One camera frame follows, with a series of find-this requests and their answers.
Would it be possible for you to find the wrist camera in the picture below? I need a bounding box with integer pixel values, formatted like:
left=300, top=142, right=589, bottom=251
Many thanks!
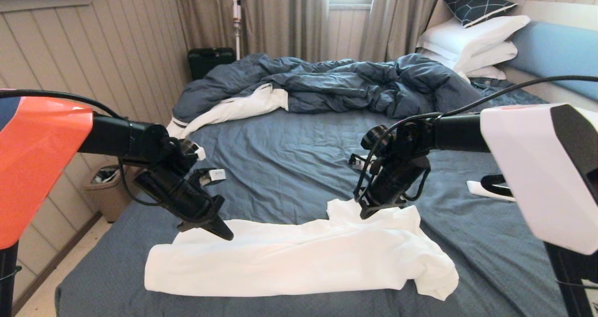
left=200, top=169, right=227, bottom=185
left=349, top=154, right=373, bottom=171

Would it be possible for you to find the white T-shirt with blue print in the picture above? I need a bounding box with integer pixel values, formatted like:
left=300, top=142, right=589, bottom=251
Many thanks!
left=144, top=198, right=459, bottom=302

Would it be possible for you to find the flat white stacked pillow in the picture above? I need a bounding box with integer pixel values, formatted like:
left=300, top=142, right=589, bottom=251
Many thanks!
left=465, top=65, right=507, bottom=80

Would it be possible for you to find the white stick vacuum cleaner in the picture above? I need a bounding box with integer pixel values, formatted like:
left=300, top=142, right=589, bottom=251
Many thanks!
left=232, top=0, right=242, bottom=61

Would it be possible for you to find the large white stacked pillow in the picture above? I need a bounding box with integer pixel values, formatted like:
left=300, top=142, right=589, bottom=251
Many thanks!
left=417, top=14, right=531, bottom=68

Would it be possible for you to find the dark blue crumpled duvet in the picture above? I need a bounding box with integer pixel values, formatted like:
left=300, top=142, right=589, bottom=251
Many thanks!
left=158, top=52, right=500, bottom=167

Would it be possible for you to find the dark crumpled trash bag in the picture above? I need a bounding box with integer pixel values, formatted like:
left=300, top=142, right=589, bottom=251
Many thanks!
left=92, top=166, right=121, bottom=185

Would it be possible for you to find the wide beige curtain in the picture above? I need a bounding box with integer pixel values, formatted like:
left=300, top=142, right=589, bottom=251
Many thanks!
left=173, top=0, right=329, bottom=82

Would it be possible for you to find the blue padded headboard cushion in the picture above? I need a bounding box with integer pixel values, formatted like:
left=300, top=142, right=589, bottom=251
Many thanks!
left=507, top=21, right=598, bottom=101

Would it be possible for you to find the dark geometric patterned cushion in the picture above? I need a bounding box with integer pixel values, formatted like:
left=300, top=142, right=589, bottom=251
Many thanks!
left=442, top=0, right=518, bottom=28

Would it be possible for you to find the black hard case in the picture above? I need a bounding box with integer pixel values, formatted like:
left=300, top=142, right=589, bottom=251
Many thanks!
left=188, top=47, right=236, bottom=80

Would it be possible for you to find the brown trash bin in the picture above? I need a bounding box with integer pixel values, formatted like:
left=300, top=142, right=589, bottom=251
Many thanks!
left=84, top=164, right=138, bottom=223

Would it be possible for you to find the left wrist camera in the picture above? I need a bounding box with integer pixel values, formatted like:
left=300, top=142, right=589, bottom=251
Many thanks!
left=200, top=169, right=227, bottom=185

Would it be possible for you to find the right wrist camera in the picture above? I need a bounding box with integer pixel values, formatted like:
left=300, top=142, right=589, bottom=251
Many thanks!
left=349, top=154, right=373, bottom=171

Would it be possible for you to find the beige headboard frame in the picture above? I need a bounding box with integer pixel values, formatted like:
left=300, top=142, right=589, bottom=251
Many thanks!
left=423, top=0, right=598, bottom=112

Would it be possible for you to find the white flat remote control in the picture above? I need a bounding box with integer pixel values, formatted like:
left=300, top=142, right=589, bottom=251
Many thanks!
left=467, top=180, right=515, bottom=202

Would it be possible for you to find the narrow beige curtain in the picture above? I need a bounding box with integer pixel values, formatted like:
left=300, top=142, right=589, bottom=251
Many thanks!
left=359, top=0, right=489, bottom=63

